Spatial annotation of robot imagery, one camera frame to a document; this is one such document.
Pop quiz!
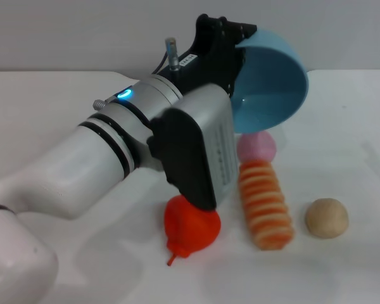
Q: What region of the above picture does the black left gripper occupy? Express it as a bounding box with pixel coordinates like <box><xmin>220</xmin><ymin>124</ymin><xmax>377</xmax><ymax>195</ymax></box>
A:
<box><xmin>168</xmin><ymin>13</ymin><xmax>259</xmax><ymax>99</ymax></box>

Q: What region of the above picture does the blue bowl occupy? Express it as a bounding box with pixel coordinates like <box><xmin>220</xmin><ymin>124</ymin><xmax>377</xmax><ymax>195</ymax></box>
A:
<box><xmin>230</xmin><ymin>28</ymin><xmax>310</xmax><ymax>135</ymax></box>

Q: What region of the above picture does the orange toy fruit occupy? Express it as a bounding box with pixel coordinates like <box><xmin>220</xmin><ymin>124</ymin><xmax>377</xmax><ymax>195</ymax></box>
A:
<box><xmin>163</xmin><ymin>194</ymin><xmax>222</xmax><ymax>267</ymax></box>

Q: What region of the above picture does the pink toy peach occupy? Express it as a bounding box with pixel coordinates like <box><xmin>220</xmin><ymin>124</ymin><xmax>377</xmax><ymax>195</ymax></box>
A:
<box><xmin>237</xmin><ymin>130</ymin><xmax>277</xmax><ymax>163</ymax></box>

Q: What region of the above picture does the orange striped toy bread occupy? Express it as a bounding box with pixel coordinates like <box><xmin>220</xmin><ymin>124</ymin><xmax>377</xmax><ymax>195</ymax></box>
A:
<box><xmin>237</xmin><ymin>159</ymin><xmax>296</xmax><ymax>251</ymax></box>

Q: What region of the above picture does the beige toy bun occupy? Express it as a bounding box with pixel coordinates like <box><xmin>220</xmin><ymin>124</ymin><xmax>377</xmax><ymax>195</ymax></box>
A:
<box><xmin>305</xmin><ymin>198</ymin><xmax>350</xmax><ymax>239</ymax></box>

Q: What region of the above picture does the left gripper cable with connector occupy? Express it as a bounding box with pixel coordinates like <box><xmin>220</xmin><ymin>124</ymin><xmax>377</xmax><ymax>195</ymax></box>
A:
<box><xmin>151</xmin><ymin>37</ymin><xmax>182</xmax><ymax>77</ymax></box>

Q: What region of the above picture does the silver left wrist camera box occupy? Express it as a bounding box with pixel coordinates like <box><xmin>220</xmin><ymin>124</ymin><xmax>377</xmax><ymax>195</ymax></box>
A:
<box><xmin>146</xmin><ymin>84</ymin><xmax>241</xmax><ymax>212</ymax></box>

